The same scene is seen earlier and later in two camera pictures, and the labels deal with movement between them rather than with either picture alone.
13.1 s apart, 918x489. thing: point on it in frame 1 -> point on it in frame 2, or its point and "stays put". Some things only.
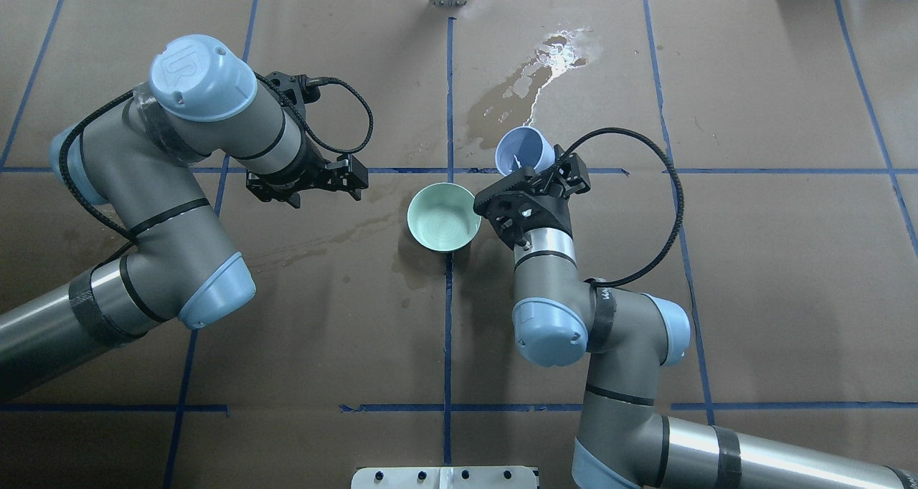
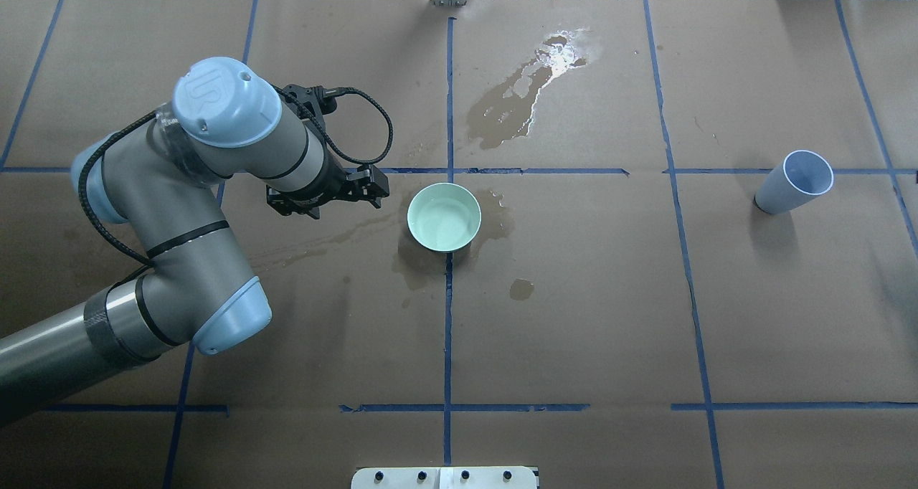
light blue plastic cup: [523, 146] -> [802, 175]
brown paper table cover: [754, 158] stays put
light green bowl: [441, 217] stays put
